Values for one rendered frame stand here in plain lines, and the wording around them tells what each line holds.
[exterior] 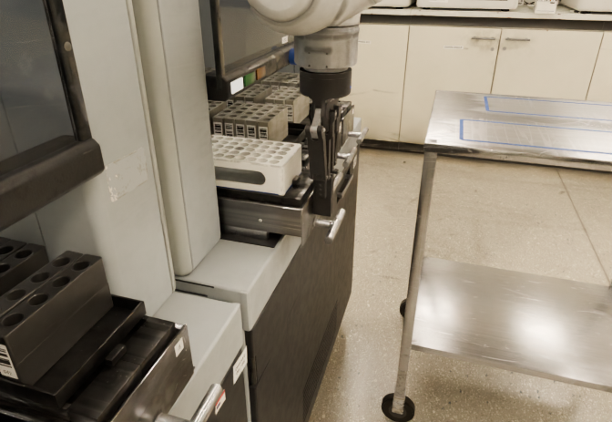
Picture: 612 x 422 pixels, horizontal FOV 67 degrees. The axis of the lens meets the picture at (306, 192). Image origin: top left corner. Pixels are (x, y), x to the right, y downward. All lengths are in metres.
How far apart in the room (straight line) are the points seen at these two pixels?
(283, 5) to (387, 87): 2.62
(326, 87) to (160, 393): 0.42
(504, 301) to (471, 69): 1.80
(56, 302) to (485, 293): 1.21
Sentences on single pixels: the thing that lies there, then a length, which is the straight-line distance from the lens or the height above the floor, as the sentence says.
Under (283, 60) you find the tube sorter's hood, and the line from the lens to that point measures 0.87.
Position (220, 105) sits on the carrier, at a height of 0.88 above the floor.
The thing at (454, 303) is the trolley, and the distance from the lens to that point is 1.40.
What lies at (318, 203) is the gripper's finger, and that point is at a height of 0.79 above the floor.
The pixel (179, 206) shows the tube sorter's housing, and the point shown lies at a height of 0.85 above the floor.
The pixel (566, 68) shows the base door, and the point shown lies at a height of 0.61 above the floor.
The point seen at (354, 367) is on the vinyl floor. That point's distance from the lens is 1.55.
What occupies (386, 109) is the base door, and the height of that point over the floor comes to 0.29.
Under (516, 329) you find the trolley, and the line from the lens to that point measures 1.37.
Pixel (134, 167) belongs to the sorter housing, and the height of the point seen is 0.94.
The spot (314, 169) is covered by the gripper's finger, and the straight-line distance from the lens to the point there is 0.68.
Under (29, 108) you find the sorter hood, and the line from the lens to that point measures 0.41.
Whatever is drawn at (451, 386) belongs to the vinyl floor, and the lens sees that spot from 1.56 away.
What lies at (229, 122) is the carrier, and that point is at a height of 0.87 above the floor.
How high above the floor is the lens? 1.13
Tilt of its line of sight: 26 degrees down
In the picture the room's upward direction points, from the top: straight up
